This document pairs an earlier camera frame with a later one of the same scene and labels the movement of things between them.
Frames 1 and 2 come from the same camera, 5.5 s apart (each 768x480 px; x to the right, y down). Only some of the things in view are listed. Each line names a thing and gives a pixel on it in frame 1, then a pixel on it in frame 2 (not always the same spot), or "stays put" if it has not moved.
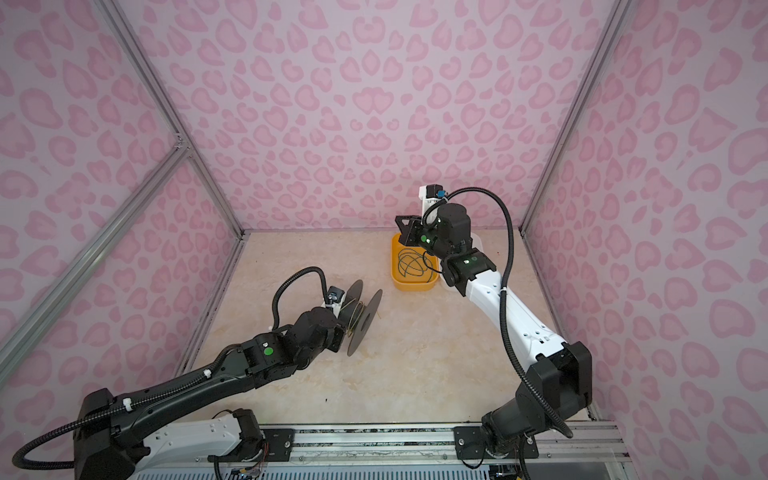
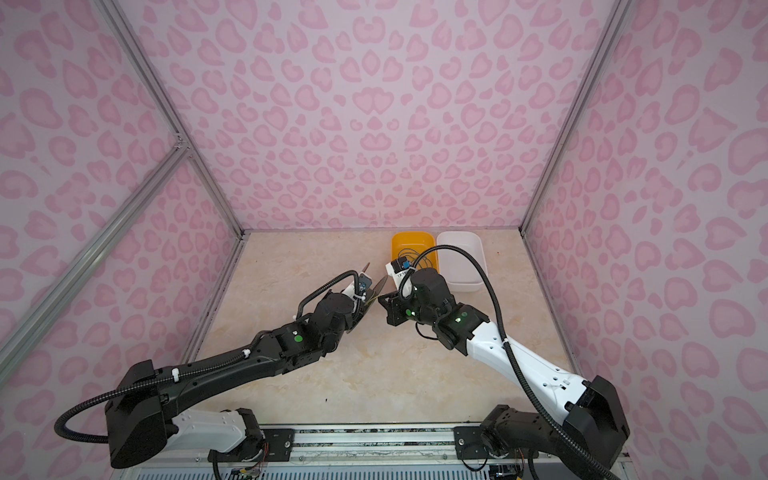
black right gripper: x=409 y=235 -> x=393 y=308
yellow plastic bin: x=412 y=267 stays put
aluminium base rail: x=388 y=453 stays put
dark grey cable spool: x=356 y=317 -> x=372 y=294
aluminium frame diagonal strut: x=177 y=158 stays put
